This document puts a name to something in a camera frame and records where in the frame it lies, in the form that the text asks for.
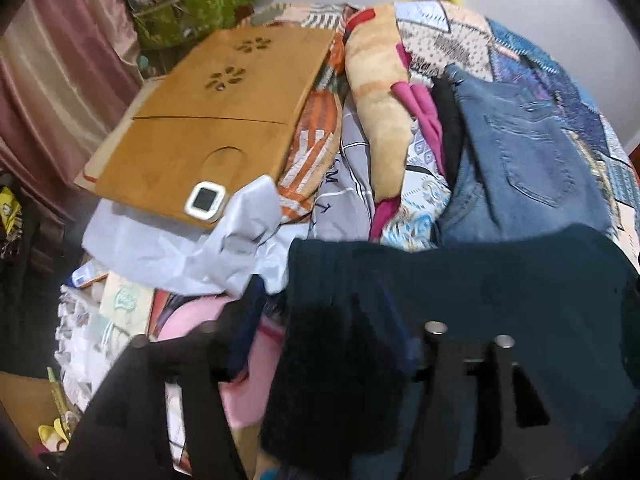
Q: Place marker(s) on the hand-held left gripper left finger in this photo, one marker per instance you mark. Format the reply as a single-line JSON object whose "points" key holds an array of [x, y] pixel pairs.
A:
{"points": [[248, 317]]}

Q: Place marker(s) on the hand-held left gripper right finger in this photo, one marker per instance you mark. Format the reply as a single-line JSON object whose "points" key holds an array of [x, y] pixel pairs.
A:
{"points": [[441, 356]]}

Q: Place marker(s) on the dark teal pants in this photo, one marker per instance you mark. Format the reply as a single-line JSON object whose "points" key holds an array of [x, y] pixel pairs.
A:
{"points": [[500, 280]]}

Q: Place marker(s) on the pink cloth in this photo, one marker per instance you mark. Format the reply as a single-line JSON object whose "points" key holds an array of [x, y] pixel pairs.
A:
{"points": [[190, 320]]}

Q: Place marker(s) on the white plastic bag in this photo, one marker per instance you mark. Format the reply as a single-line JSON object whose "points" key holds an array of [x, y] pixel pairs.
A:
{"points": [[165, 255]]}

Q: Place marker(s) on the small white square clock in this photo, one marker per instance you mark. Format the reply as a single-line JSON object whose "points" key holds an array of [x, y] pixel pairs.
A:
{"points": [[206, 202]]}

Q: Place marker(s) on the white lace cloth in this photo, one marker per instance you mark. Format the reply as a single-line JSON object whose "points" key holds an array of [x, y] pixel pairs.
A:
{"points": [[85, 330]]}

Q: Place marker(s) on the grey printed sheet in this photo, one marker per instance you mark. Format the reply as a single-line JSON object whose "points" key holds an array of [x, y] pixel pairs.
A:
{"points": [[350, 180]]}

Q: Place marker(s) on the orange striped quilt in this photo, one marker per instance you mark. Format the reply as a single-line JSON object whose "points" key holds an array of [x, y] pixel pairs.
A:
{"points": [[312, 155]]}

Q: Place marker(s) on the wooden lap desk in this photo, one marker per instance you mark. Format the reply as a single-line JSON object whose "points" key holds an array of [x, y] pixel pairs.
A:
{"points": [[210, 125]]}

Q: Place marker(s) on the blue jeans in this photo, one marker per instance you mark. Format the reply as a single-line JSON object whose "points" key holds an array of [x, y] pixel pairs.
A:
{"points": [[525, 160]]}

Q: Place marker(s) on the flat cardboard sheet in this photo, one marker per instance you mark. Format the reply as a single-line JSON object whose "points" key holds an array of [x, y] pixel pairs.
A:
{"points": [[107, 145]]}

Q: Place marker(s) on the black cloth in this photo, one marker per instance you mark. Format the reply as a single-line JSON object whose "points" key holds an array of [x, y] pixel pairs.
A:
{"points": [[447, 120]]}

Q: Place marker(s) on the beige fleece blanket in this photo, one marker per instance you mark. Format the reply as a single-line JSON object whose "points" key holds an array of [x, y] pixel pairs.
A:
{"points": [[375, 110]]}

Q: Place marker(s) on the magenta cloth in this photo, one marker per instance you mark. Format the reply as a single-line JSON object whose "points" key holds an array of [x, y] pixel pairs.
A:
{"points": [[425, 110]]}

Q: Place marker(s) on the green patterned storage box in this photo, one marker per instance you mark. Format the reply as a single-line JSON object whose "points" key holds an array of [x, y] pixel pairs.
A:
{"points": [[200, 12]]}

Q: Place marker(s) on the pink striped curtain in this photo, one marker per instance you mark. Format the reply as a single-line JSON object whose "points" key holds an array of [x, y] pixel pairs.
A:
{"points": [[55, 75]]}

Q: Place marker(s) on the patchwork printed blanket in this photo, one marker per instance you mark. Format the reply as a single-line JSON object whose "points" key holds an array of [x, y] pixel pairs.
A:
{"points": [[450, 35]]}

